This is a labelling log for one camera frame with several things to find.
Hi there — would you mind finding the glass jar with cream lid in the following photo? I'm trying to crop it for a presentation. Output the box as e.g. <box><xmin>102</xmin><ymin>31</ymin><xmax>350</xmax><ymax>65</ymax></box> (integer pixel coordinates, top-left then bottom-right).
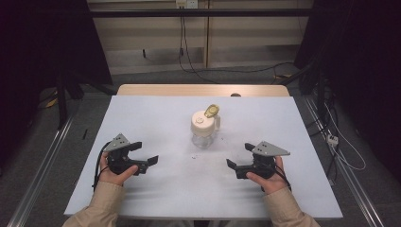
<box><xmin>190</xmin><ymin>103</ymin><xmax>221</xmax><ymax>149</ymax></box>

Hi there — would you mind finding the person's right hand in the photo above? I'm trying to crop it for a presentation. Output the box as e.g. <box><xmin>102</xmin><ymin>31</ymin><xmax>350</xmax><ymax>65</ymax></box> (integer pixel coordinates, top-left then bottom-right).
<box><xmin>246</xmin><ymin>156</ymin><xmax>288</xmax><ymax>196</ymax></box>

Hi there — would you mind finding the aluminium floor rail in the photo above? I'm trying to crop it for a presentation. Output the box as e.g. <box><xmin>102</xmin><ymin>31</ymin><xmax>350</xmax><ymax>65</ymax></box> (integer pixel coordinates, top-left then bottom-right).
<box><xmin>8</xmin><ymin>116</ymin><xmax>75</xmax><ymax>227</ymax></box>
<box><xmin>304</xmin><ymin>96</ymin><xmax>385</xmax><ymax>227</ymax></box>

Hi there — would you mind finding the wooden table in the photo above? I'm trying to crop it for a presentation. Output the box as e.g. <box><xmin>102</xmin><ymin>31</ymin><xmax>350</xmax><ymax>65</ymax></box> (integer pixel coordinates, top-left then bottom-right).
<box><xmin>116</xmin><ymin>83</ymin><xmax>290</xmax><ymax>97</ymax></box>

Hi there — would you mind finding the black metal stand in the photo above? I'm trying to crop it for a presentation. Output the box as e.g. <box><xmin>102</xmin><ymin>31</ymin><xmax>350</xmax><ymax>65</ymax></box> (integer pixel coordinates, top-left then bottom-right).
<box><xmin>55</xmin><ymin>72</ymin><xmax>83</xmax><ymax>131</ymax></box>

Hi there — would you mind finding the right hand-held gripper black cable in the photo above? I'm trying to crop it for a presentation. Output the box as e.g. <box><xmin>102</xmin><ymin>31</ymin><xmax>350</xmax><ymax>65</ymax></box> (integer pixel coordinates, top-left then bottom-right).
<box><xmin>261</xmin><ymin>164</ymin><xmax>292</xmax><ymax>193</ymax></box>

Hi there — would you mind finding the black wall cable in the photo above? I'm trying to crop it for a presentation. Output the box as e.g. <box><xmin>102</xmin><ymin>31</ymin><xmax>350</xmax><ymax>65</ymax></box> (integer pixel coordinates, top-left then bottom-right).
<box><xmin>183</xmin><ymin>15</ymin><xmax>219</xmax><ymax>85</ymax></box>
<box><xmin>178</xmin><ymin>8</ymin><xmax>296</xmax><ymax>75</ymax></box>

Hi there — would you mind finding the left hand-held gripper black cable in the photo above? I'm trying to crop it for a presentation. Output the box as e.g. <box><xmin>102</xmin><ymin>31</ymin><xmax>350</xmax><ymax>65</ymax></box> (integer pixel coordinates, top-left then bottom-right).
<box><xmin>92</xmin><ymin>141</ymin><xmax>112</xmax><ymax>192</ymax></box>

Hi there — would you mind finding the white table mat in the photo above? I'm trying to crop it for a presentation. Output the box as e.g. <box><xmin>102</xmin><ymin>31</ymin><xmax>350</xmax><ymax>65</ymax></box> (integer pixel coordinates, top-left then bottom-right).
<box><xmin>63</xmin><ymin>95</ymin><xmax>344</xmax><ymax>220</ymax></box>

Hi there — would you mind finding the person's left hand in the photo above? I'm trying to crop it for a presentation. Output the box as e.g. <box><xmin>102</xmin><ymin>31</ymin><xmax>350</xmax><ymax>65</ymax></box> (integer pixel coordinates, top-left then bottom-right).
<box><xmin>98</xmin><ymin>151</ymin><xmax>140</xmax><ymax>187</ymax></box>

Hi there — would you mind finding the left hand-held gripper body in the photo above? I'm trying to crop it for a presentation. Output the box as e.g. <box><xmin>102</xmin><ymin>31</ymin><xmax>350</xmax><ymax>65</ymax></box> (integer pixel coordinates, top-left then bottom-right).
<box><xmin>103</xmin><ymin>132</ymin><xmax>148</xmax><ymax>176</ymax></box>

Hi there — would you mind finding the white wall socket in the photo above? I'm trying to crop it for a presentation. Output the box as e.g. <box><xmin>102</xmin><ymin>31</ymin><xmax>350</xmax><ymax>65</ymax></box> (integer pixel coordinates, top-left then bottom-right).
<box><xmin>175</xmin><ymin>0</ymin><xmax>199</xmax><ymax>9</ymax></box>

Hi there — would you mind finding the hand-held gripper black cable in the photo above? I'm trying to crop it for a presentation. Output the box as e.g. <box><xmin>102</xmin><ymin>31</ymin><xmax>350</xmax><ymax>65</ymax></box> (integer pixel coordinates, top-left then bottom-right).
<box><xmin>261</xmin><ymin>164</ymin><xmax>292</xmax><ymax>193</ymax></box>
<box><xmin>92</xmin><ymin>141</ymin><xmax>112</xmax><ymax>192</ymax></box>

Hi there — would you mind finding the white floor cable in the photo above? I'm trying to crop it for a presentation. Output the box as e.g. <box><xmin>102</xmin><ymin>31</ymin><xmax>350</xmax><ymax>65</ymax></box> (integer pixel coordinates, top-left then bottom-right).
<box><xmin>324</xmin><ymin>103</ymin><xmax>367</xmax><ymax>172</ymax></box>

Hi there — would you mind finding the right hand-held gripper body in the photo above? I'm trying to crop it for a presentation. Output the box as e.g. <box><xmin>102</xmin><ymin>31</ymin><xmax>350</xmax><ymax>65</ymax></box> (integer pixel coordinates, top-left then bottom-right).
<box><xmin>235</xmin><ymin>141</ymin><xmax>291</xmax><ymax>180</ymax></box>

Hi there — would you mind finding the white power strip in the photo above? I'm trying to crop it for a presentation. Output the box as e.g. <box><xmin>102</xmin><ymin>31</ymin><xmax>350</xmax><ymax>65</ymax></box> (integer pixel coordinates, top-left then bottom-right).
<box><xmin>326</xmin><ymin>133</ymin><xmax>339</xmax><ymax>148</ymax></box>

